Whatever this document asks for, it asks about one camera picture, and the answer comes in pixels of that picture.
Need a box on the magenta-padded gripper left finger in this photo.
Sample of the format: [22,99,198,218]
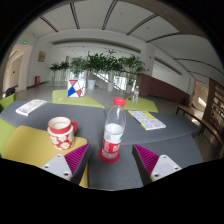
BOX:
[41,143,92,186]

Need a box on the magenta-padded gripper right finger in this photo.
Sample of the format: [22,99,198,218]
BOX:
[131,143,183,186]

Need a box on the clear red-capped water bottle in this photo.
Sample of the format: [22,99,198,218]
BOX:
[101,96,127,160]

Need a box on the red white patterned mug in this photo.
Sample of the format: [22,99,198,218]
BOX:
[47,116,79,151]

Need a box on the flat round red coaster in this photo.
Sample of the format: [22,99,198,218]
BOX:
[97,148,122,164]

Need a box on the yellow-edged open booklet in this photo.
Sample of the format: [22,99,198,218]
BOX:
[127,110,167,131]

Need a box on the long wooden bench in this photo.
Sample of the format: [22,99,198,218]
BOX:
[175,103,224,144]

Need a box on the white printed booklet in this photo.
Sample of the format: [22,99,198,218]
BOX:
[15,98,48,117]

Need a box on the small clear plastic bottle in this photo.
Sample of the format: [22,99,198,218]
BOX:
[131,85,140,104]

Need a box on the white box with coloured triangles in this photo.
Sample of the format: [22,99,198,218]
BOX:
[67,78,86,98]

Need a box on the wooden shelf unit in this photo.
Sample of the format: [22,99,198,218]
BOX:
[213,84,224,131]

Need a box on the lime green chair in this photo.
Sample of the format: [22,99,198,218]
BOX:
[0,92,17,110]

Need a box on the black chair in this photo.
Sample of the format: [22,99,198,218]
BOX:
[5,86,17,98]

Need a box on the group of potted green plants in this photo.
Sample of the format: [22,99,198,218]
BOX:
[49,49,146,94]

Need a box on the framed wall picture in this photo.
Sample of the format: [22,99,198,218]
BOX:
[37,50,47,63]

